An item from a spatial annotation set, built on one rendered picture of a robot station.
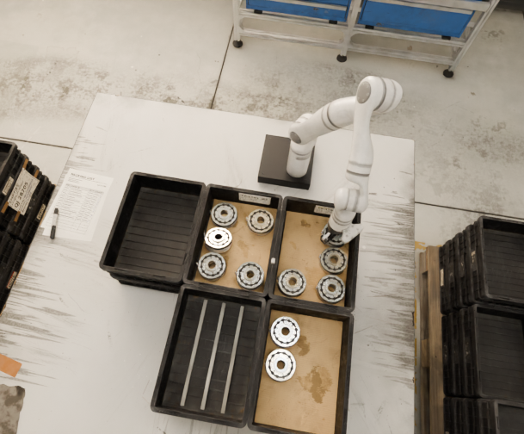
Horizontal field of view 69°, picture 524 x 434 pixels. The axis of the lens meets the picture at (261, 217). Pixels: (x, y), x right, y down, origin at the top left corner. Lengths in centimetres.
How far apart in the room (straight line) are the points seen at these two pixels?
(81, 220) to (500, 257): 195
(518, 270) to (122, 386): 182
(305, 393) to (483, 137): 236
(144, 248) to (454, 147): 227
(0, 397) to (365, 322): 136
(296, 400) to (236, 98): 217
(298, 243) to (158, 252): 54
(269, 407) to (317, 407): 16
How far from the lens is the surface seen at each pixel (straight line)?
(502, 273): 218
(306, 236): 153
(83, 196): 187
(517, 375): 223
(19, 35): 384
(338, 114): 127
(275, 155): 178
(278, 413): 142
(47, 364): 171
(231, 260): 148
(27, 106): 331
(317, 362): 143
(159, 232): 156
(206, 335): 143
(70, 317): 171
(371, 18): 309
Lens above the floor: 224
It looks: 66 degrees down
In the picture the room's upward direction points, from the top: 4 degrees clockwise
